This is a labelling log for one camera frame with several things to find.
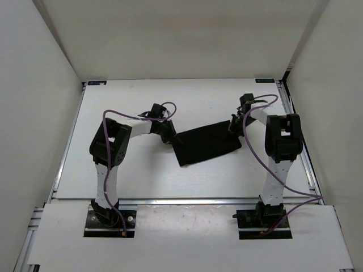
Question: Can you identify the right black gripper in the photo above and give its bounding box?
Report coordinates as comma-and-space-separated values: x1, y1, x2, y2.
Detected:
224, 114, 256, 142

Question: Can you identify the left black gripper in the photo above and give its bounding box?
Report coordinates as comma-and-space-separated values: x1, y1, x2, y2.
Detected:
155, 120, 182, 145

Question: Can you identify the black skirt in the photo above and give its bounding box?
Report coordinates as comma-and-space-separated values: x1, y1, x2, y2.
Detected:
172, 121, 242, 167

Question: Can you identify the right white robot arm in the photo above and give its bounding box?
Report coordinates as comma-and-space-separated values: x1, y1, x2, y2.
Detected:
229, 93, 303, 227

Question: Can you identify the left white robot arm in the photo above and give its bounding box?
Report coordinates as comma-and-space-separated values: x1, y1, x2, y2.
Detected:
89, 102, 179, 227

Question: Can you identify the right blue corner label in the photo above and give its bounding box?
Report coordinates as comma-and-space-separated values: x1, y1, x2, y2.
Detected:
255, 78, 275, 84

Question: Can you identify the blue corner label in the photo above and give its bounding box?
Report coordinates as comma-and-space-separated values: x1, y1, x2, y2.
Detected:
87, 80, 107, 86
255, 78, 275, 84

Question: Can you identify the left blue corner label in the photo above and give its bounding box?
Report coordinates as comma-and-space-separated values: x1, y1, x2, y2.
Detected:
87, 80, 107, 86

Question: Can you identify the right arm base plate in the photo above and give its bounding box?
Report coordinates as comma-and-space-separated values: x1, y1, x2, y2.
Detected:
232, 201, 293, 240

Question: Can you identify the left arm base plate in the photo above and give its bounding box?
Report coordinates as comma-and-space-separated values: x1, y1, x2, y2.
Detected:
83, 199, 137, 239

